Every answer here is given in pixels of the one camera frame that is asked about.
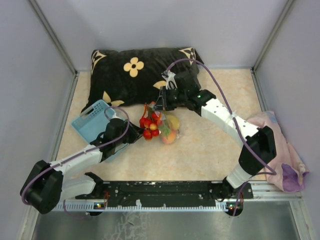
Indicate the black floral pillow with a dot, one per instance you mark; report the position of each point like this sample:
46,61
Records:
131,77

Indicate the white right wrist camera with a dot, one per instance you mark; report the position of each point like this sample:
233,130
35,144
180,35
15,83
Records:
169,77

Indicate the orange peach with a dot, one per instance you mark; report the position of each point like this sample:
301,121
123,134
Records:
170,138

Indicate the yellow apple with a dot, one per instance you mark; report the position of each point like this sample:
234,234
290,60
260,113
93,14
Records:
173,121

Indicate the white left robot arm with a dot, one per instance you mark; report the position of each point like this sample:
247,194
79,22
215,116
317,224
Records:
49,183

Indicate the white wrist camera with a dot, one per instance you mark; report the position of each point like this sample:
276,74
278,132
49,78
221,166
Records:
115,116
169,77

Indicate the pink cloth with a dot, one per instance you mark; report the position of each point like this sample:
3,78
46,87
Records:
289,168

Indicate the red strawberry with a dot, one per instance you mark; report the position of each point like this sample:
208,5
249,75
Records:
147,134
145,122
155,132

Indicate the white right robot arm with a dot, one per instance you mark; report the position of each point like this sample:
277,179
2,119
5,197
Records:
257,144

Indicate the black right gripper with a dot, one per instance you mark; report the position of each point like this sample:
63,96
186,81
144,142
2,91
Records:
162,103

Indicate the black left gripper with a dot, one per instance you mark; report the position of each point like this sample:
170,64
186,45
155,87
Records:
136,131

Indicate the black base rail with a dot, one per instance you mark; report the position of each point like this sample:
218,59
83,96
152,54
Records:
161,193

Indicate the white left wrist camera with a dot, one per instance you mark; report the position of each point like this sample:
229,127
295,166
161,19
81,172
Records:
115,116

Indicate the light blue plastic basket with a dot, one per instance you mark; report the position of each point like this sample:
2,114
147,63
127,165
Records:
92,121

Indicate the clear zip top bag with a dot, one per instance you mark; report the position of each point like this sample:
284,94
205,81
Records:
158,117

